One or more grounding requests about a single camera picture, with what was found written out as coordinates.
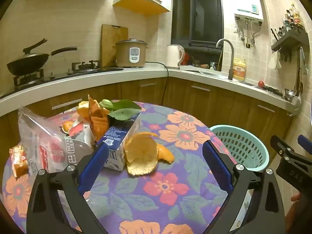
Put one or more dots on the cup-shaped orange peel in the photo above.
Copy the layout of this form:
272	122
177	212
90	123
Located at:
84	111

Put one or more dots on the wooden cutting board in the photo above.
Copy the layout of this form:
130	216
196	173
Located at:
112	43

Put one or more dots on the water heater pipes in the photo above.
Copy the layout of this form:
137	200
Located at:
246	33

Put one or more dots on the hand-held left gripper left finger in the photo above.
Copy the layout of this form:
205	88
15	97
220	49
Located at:
93	167

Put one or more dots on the person's right hand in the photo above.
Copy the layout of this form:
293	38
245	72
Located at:
299	214

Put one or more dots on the yellow detergent bottle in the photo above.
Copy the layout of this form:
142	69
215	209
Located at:
239	70

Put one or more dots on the black wok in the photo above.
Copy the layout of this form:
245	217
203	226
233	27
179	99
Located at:
26	62

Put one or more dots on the small tangerine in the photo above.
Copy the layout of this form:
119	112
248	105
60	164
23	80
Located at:
67	126

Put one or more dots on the red tomato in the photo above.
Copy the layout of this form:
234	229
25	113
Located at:
261	83

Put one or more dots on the beige rice cooker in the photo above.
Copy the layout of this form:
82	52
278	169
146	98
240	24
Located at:
131	53

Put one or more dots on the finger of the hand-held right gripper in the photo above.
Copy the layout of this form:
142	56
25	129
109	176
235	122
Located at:
306	144
281	147

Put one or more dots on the kitchen counter with wooden cabinets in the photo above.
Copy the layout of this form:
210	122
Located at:
195	95

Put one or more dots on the white red wrapper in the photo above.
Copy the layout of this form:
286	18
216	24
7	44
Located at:
78	130

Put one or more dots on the black gas stove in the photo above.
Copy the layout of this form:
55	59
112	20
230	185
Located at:
85	66

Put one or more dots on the teal plastic basket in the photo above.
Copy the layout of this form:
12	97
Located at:
240	148

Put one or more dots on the dark window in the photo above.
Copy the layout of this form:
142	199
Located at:
197	14

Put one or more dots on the row of condiment bottles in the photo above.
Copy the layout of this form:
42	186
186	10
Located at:
293	19

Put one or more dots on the small orange snack packet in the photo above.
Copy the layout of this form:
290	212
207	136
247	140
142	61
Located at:
19	160

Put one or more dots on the small glass cup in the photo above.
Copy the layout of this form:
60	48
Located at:
213	65

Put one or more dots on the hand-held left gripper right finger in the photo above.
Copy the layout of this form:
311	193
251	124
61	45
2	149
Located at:
218	169

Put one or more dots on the red container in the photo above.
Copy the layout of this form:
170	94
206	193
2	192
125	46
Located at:
186	59

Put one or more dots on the green leafy sprig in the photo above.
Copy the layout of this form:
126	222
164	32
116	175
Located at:
125	106

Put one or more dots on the white hanging cloth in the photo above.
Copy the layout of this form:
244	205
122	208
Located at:
275	59

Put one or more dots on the hanging metal ladle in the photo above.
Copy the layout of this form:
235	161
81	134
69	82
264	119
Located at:
296	87

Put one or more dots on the metal kitchen faucet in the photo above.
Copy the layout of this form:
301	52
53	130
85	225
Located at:
228	58

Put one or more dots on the blue milk carton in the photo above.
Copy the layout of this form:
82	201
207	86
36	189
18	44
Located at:
117	139

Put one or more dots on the floral tablecloth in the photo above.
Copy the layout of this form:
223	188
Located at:
146	199

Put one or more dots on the torn orange snack bag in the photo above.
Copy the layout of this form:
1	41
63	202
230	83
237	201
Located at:
98	124

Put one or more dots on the clear plastic bag red print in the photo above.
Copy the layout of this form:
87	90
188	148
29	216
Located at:
39	136

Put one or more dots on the white electric kettle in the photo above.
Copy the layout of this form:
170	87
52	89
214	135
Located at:
174	56

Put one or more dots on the large pale orange peel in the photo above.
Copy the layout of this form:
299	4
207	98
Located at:
140	157

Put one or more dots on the small orange peel piece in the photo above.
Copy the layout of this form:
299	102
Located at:
165	154

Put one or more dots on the white water heater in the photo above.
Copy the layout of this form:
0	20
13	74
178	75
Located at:
245	0

